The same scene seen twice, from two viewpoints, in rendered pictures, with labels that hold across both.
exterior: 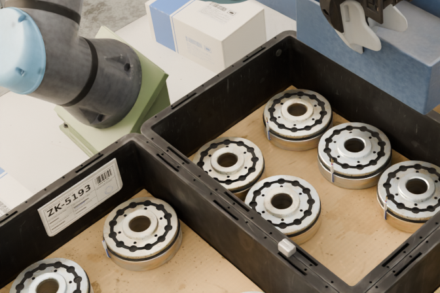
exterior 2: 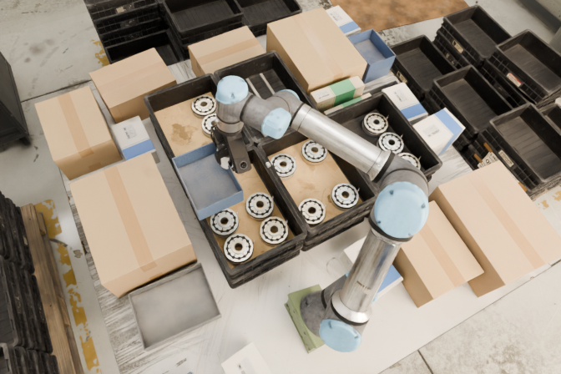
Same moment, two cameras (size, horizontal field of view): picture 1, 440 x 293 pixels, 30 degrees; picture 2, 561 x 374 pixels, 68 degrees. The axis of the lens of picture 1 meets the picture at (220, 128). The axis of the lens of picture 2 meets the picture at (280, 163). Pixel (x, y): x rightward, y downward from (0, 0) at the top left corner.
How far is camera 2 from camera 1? 1.44 m
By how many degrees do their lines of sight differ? 75
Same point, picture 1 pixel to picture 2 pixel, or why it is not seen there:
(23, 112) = (361, 356)
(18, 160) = not seen: hidden behind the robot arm
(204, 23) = (257, 361)
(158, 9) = not seen: outside the picture
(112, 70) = (314, 295)
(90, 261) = (331, 210)
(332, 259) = (249, 187)
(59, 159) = not seen: hidden behind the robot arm
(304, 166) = (244, 228)
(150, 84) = (296, 295)
